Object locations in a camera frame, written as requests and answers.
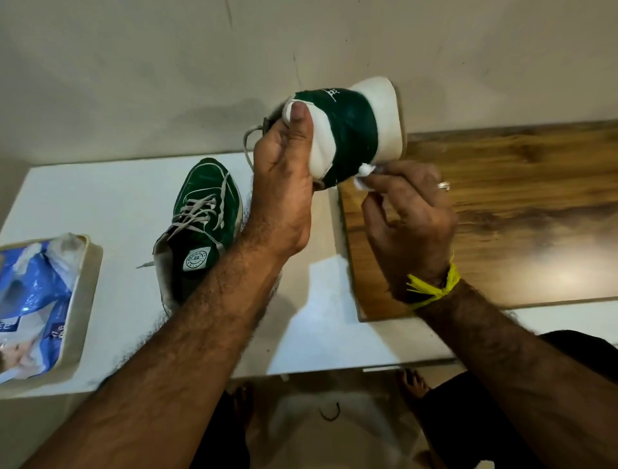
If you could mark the person's left hand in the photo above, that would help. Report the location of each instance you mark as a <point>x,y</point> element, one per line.
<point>282,193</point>

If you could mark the person's right hand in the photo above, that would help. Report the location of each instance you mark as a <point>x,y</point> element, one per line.
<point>415,232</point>

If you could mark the white shoelace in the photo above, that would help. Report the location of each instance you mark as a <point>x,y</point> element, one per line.
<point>247,140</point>
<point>198,212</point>

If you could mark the green sneaker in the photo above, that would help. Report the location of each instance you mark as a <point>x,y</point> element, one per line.
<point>207,183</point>
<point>352,125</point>

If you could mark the white wet wipe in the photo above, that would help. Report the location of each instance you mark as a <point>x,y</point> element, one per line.
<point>363,176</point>

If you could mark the person's right forearm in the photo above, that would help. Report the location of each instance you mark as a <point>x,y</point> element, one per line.
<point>526,381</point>

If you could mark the person's left forearm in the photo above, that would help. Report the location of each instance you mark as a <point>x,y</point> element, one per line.
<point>154,377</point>

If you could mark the person's right foot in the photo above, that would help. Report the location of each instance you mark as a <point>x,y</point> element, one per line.
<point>413,384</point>

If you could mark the person's foot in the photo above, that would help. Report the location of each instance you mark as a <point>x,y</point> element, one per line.
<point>413,384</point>
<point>243,403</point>

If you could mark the person's left foot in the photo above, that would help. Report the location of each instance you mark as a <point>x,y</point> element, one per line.
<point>243,403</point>

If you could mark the blue wet wipe packet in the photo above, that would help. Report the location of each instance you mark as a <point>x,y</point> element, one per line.
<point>34,299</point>

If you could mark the yellow thread wristband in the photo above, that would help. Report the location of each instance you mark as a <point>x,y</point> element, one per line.
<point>454,282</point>

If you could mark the brown wooden board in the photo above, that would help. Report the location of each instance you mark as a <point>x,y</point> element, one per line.
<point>531,203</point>

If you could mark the black shorts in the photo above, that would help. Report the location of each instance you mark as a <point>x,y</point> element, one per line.
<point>463,420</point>

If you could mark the black loop band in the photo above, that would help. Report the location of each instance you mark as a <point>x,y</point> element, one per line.
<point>322,416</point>

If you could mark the beige plastic tray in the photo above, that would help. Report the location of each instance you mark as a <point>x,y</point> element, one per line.
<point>84,309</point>

